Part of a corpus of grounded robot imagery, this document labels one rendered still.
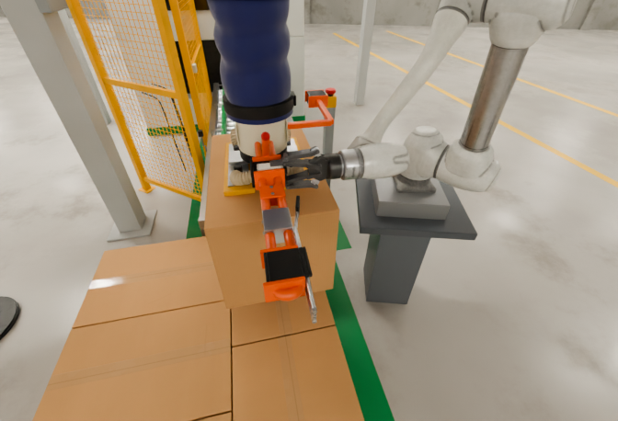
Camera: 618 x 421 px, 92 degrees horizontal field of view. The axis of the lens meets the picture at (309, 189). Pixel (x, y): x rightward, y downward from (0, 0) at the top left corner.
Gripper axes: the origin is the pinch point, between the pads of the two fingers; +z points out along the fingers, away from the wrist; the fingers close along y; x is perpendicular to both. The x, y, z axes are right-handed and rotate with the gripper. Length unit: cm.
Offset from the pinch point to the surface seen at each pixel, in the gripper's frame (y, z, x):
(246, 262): 29.4, 10.3, -5.3
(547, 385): 120, -126, -37
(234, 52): -27.9, 5.6, 17.1
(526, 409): 120, -107, -43
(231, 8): -37.9, 4.8, 16.7
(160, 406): 65, 42, -27
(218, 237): 16.8, 16.7, -5.2
